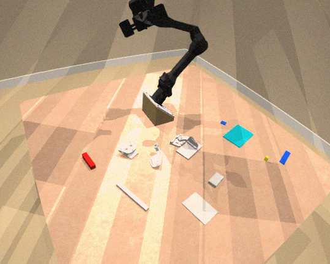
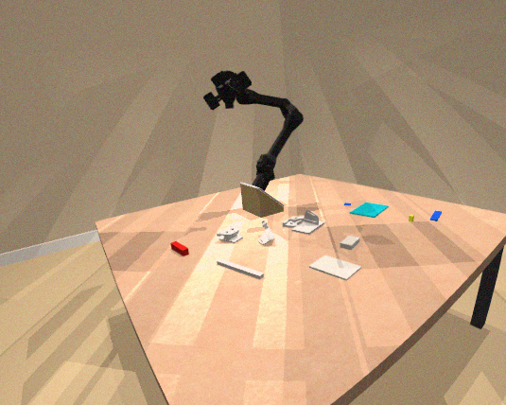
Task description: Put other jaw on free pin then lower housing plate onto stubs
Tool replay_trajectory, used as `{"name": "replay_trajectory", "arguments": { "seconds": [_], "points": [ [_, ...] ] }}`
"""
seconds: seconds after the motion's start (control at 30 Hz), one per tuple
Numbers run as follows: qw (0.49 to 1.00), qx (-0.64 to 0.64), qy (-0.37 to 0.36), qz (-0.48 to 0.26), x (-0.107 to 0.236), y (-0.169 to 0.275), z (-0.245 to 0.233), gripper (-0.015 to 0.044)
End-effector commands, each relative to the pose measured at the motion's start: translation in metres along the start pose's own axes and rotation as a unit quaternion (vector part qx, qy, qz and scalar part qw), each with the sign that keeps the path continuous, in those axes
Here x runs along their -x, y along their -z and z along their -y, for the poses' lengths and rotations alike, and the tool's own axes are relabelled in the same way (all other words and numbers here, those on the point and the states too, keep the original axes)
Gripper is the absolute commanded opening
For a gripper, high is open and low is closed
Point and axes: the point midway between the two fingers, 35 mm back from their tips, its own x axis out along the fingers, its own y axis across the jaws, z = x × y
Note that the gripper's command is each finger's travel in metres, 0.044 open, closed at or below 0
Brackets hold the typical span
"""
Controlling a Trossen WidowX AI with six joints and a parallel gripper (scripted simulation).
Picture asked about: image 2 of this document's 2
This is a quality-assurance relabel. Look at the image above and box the red rectangular block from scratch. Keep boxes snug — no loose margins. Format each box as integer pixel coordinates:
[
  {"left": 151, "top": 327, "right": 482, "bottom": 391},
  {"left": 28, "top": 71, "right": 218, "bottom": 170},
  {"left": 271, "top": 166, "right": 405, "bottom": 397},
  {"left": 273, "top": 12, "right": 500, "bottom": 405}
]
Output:
[{"left": 170, "top": 241, "right": 189, "bottom": 256}]

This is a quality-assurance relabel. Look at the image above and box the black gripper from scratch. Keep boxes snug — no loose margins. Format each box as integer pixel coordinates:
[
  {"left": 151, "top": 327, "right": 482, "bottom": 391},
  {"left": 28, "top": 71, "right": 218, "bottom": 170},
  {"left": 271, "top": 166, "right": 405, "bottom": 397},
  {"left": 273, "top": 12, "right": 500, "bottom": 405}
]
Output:
[{"left": 203, "top": 71, "right": 252, "bottom": 110}]

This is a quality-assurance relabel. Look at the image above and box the small white rectangular block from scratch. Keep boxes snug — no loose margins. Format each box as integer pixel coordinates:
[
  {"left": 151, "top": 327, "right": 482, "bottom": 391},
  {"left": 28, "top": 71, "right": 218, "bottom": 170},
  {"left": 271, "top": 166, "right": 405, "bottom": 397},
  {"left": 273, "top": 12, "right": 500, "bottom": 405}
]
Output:
[{"left": 340, "top": 236, "right": 360, "bottom": 250}]

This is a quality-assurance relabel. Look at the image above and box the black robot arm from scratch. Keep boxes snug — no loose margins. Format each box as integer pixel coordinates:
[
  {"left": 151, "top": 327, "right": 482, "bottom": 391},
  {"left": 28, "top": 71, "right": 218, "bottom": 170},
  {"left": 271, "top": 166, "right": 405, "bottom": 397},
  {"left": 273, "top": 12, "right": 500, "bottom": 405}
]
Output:
[{"left": 211, "top": 70, "right": 304, "bottom": 191}]

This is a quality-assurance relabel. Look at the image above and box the blue flat rectangular block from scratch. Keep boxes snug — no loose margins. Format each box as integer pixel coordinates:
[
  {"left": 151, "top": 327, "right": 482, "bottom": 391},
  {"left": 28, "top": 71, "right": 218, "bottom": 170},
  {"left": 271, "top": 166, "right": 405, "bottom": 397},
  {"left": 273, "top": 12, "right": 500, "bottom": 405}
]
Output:
[{"left": 430, "top": 210, "right": 442, "bottom": 221}]

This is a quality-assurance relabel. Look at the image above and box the white flat bar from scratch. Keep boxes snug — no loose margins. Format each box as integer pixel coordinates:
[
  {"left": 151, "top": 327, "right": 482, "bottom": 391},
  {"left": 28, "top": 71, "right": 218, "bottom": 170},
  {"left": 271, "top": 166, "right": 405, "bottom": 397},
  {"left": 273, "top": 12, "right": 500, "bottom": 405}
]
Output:
[{"left": 217, "top": 258, "right": 264, "bottom": 280}]

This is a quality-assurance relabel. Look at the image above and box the cyan flat square plate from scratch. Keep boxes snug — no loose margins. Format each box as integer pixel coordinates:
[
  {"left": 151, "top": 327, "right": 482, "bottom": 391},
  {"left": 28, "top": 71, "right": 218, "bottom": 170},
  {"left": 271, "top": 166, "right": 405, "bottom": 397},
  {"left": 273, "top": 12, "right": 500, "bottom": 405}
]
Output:
[{"left": 349, "top": 202, "right": 389, "bottom": 218}]

